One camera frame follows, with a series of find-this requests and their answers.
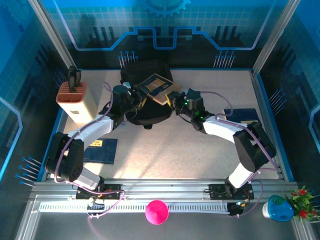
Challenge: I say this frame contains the black backpack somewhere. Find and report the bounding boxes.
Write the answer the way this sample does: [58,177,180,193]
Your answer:
[119,59,175,130]

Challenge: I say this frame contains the brown and dark cover book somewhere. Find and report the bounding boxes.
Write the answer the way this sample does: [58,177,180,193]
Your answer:
[134,72,183,106]

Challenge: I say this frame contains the cream holder with orange top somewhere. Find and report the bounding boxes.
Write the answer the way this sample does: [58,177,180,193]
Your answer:
[55,81,99,125]

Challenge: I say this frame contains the blue book with yellow label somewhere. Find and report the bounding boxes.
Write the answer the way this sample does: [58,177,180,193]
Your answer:
[83,138,118,165]

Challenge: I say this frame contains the plain dark blue book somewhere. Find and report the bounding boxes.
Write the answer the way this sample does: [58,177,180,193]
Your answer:
[223,107,263,126]

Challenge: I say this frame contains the black scissors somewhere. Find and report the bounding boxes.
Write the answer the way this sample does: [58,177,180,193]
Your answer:
[67,66,82,93]

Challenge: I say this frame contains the small black control box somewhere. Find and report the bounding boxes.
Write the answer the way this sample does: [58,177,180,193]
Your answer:
[86,199,106,218]
[229,199,248,217]

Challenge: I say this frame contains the pink plastic cone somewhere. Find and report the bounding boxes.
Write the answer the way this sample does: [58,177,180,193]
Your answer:
[145,199,170,225]

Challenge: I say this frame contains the blue and white jar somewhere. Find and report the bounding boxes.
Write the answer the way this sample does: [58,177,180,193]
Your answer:
[262,194,295,222]

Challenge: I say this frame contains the artificial plant with red flowers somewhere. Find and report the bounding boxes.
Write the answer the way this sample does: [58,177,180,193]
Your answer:
[283,185,320,224]

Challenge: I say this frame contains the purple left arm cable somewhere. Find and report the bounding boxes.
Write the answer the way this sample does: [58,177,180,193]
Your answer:
[53,81,126,237]

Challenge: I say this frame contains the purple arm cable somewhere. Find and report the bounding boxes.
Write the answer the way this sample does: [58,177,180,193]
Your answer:
[199,91,279,219]
[53,81,126,237]

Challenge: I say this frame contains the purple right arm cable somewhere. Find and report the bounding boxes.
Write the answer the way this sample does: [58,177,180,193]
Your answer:
[199,91,279,219]

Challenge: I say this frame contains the aluminium table side rail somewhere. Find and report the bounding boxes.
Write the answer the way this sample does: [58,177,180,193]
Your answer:
[250,70,286,180]

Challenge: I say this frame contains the aluminium cross rail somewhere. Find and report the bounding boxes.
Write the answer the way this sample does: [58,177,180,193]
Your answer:
[29,178,298,201]

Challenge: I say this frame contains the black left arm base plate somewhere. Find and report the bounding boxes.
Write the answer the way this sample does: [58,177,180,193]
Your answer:
[75,184,125,201]

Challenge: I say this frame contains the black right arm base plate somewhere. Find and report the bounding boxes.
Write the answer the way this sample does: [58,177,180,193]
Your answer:
[208,183,255,200]

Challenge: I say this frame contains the aluminium frame post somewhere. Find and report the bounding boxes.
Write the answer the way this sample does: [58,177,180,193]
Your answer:
[27,0,77,71]
[251,0,302,76]

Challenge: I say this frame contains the white slotted cable duct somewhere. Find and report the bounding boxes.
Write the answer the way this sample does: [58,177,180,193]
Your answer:
[38,201,230,213]

